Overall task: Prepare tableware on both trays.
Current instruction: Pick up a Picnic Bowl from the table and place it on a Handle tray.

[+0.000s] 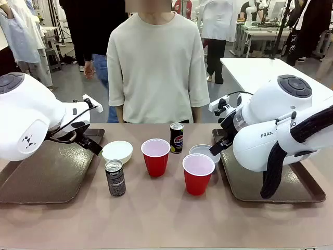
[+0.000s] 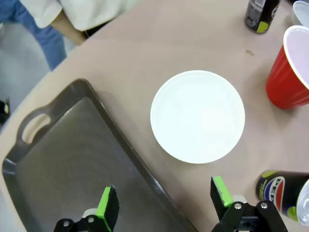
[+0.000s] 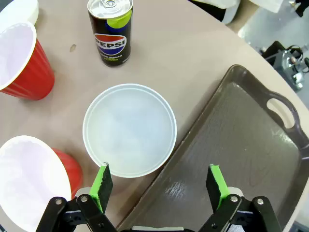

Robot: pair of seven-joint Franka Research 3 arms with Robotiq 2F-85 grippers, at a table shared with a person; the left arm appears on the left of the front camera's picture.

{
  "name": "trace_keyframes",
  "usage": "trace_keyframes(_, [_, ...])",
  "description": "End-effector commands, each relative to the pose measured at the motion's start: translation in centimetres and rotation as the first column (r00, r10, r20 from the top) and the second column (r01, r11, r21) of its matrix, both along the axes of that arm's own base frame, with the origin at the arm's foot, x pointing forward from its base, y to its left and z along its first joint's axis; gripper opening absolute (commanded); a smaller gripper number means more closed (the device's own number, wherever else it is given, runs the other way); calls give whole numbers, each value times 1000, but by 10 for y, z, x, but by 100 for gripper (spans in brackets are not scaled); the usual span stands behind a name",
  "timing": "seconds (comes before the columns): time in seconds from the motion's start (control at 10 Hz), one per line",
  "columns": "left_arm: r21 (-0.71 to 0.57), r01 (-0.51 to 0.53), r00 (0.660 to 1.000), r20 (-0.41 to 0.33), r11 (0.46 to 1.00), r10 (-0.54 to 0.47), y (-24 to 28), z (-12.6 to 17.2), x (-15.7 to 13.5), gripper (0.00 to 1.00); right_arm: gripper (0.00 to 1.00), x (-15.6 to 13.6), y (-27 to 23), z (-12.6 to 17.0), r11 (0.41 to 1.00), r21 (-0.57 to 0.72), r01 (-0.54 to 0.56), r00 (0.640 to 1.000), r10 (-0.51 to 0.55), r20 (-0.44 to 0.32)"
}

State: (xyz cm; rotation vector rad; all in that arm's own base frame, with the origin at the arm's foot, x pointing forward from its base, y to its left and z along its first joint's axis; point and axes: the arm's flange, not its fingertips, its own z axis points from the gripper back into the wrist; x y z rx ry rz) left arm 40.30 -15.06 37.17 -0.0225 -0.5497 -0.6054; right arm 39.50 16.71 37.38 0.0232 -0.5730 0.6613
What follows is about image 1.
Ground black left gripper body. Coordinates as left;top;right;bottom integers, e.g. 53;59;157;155
75;129;92;148

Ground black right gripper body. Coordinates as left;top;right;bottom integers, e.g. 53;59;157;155
220;114;237;143

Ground white shallow bowl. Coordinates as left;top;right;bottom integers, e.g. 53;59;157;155
189;144;221;165

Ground black Pepsi can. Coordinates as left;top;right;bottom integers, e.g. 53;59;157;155
104;159;126;197
170;122;185;154

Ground red plastic cup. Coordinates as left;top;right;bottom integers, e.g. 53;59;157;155
140;138;171;178
182;153;216;196

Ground person's right forearm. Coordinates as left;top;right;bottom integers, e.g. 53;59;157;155
115;105;125;123

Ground person's left forearm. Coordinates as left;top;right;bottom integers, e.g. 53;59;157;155
191;106;203;123

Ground bystander's bare hand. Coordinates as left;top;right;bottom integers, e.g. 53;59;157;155
84;60;96;80

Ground white deep bowl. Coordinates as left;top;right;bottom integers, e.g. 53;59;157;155
101;140;134;165

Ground brown plastic tray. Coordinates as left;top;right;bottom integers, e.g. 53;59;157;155
0;128;106;204
212;128;327;203

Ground white side table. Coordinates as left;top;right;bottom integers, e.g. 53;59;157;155
220;57;333;105

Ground person in beige t-shirt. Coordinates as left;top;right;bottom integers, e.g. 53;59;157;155
106;0;211;124

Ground white workshop desk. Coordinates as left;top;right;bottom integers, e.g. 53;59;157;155
233;22;292;58

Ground white cart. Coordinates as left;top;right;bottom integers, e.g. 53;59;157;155
40;25;65;72

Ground black tripod pole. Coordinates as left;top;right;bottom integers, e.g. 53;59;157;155
269;0;293;60

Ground bystander in white shirt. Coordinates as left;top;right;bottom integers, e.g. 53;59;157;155
201;0;236;84

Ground bystander in black top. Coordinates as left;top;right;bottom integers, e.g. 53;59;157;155
63;0;131;123

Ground bystander in light blue shirt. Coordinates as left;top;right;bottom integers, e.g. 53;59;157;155
0;0;54;88

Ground bystander in red shirt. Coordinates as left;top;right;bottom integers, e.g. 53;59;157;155
173;0;194;20

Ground bystander in black printed clothes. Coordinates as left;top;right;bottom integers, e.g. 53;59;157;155
285;0;333;67

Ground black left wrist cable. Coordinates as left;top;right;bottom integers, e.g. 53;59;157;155
48;100;99;144

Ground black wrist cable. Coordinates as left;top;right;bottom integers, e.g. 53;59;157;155
225;91;253;98
48;100;99;144

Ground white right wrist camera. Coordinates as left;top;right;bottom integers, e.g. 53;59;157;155
209;95;230;113

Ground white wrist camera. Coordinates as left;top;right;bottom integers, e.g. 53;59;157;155
209;95;230;113
82;94;104;113

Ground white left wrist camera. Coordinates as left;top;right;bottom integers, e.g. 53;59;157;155
82;94;104;113

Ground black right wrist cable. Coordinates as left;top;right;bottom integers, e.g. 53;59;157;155
225;91;253;98

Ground black braided cable bundle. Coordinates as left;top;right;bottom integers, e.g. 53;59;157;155
260;106;333;200

